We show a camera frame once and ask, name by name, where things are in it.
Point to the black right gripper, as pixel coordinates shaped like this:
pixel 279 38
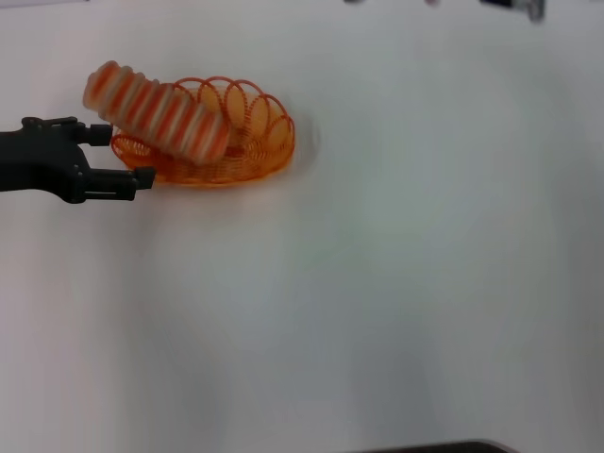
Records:
pixel 498 2

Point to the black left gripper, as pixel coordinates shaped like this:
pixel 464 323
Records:
pixel 38 160

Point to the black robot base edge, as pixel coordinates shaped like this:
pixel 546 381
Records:
pixel 439 448

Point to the orange striped toy bread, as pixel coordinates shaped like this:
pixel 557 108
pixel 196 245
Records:
pixel 160 118

